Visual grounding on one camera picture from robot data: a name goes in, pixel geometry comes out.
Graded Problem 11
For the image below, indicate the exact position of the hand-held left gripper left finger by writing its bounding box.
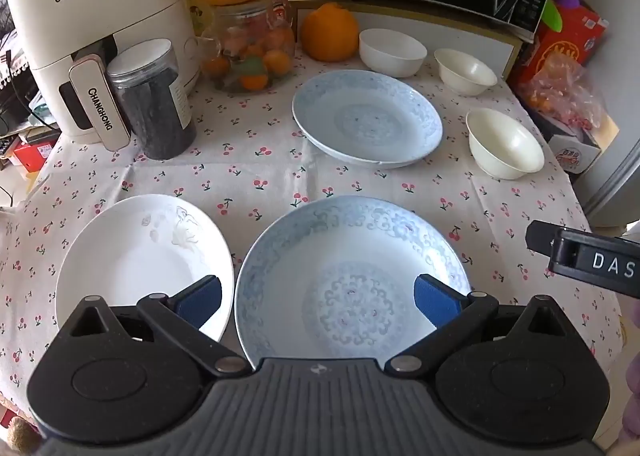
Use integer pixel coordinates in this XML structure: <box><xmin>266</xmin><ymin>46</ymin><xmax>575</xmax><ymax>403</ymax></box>
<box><xmin>59</xmin><ymin>274</ymin><xmax>251</xmax><ymax>378</ymax></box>

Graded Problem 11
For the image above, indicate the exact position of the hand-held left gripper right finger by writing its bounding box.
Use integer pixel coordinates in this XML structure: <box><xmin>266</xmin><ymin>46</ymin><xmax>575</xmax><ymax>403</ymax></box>
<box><xmin>385</xmin><ymin>273</ymin><xmax>569</xmax><ymax>377</ymax></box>

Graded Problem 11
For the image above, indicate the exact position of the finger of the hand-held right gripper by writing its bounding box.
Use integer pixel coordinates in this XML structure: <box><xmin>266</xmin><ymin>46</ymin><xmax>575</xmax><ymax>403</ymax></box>
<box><xmin>526</xmin><ymin>220</ymin><xmax>563</xmax><ymax>257</ymax></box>

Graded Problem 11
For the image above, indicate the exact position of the white plate with flower print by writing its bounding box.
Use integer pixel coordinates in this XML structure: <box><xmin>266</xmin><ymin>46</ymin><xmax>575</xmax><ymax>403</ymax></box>
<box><xmin>55</xmin><ymin>194</ymin><xmax>236</xmax><ymax>343</ymax></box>

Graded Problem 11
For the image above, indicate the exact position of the cream bowl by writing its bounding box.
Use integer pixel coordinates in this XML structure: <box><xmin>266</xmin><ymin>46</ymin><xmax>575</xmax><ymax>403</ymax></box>
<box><xmin>433</xmin><ymin>48</ymin><xmax>498</xmax><ymax>96</ymax></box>
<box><xmin>466</xmin><ymin>108</ymin><xmax>546</xmax><ymax>181</ymax></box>

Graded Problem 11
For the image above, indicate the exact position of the blue patterned plate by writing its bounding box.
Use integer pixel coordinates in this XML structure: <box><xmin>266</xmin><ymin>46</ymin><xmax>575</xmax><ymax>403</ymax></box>
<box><xmin>234</xmin><ymin>195</ymin><xmax>472</xmax><ymax>372</ymax></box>
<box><xmin>291</xmin><ymin>70</ymin><xmax>444</xmax><ymax>169</ymax></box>

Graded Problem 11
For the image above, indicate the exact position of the white bowl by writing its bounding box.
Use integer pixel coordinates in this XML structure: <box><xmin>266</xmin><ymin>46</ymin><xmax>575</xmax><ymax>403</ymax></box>
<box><xmin>358</xmin><ymin>28</ymin><xmax>427</xmax><ymax>79</ymax></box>

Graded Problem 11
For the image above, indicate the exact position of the white cardboard box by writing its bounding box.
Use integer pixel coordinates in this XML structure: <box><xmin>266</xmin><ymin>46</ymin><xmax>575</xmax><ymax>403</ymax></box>
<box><xmin>540</xmin><ymin>110</ymin><xmax>621</xmax><ymax>177</ymax></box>

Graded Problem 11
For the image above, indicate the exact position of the clear plastic snack bag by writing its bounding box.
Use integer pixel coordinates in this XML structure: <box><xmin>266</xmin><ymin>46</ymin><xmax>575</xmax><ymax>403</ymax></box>
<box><xmin>517</xmin><ymin>53</ymin><xmax>608</xmax><ymax>129</ymax></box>

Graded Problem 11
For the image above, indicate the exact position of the cherry print tablecloth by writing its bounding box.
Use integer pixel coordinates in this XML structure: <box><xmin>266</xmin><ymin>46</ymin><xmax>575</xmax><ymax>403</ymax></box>
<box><xmin>0</xmin><ymin>43</ymin><xmax>626</xmax><ymax>417</ymax></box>

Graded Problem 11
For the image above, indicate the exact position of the grey refrigerator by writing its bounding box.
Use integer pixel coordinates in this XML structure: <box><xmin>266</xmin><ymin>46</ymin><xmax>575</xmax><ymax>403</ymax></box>
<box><xmin>560</xmin><ymin>0</ymin><xmax>640</xmax><ymax>229</ymax></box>

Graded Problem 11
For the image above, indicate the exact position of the clear jar with dark contents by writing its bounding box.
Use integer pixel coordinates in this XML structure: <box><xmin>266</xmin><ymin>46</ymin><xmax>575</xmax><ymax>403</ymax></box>
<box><xmin>106</xmin><ymin>38</ymin><xmax>198</xmax><ymax>161</ymax></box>

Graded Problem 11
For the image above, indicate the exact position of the red gift box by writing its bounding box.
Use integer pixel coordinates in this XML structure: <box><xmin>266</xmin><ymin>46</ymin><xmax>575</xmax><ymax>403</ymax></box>
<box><xmin>515</xmin><ymin>0</ymin><xmax>611</xmax><ymax>91</ymax></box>

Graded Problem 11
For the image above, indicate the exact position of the small red box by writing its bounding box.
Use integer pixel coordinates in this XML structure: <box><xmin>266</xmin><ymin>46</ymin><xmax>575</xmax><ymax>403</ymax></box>
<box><xmin>12</xmin><ymin>143</ymin><xmax>51</xmax><ymax>167</ymax></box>

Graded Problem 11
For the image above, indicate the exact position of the white wood-framed cabinet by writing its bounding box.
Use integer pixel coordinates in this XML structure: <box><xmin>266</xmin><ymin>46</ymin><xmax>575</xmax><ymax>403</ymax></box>
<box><xmin>289</xmin><ymin>0</ymin><xmax>521</xmax><ymax>81</ymax></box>

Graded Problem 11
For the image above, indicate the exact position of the glass teapot with small oranges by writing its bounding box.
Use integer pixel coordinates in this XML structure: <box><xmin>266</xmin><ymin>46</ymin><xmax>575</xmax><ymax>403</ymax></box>
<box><xmin>197</xmin><ymin>0</ymin><xmax>297</xmax><ymax>94</ymax></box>

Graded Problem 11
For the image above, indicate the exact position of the white air fryer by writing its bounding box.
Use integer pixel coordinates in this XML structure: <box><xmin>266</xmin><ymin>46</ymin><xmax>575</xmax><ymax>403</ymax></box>
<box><xmin>5</xmin><ymin>0</ymin><xmax>206</xmax><ymax>151</ymax></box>

